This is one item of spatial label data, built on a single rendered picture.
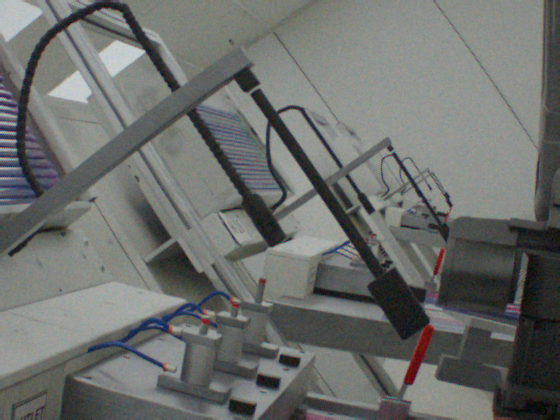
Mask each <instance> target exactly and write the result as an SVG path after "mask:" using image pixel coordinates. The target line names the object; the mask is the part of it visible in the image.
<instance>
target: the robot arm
mask: <svg viewBox="0 0 560 420"><path fill-rule="evenodd" d="M542 6H543V17H542V22H543V28H542V38H543V39H542V51H541V52H542V63H541V69H542V75H541V93H540V96H541V99H540V104H541V108H540V117H539V123H540V126H539V137H538V147H539V148H538V161H537V163H536V182H535V194H534V215H535V218H536V221H531V220H525V219H519V218H513V217H510V219H507V218H503V219H498V218H484V217H471V216H470V215H467V216H458V217H457V218H456V219H455V220H454V221H453V222H452V224H451V226H450V231H449V237H448V242H447V245H446V247H445V248H446V252H445V258H444V264H443V271H442V272H441V278H440V285H439V293H438V295H437V298H438V305H439V306H444V307H450V308H455V309H458V308H461V309H467V310H473V311H484V312H489V313H495V314H498V313H500V314H505V311H506V309H507V304H508V303H513V304H514V302H515V297H516V292H517V286H518V279H519V273H520V266H521V260H522V253H528V254H529V255H528V261H527V268H526V274H525V281H524V286H523V293H522V299H521V306H520V311H521V312H520V315H519V319H518V324H517V325H516V331H515V336H514V343H513V349H512V352H511V355H510V361H509V368H508V369H500V372H499V377H498V378H497V381H496V384H495V390H494V396H493V403H492V407H491V408H492V412H493V420H560V0H543V5H542Z"/></svg>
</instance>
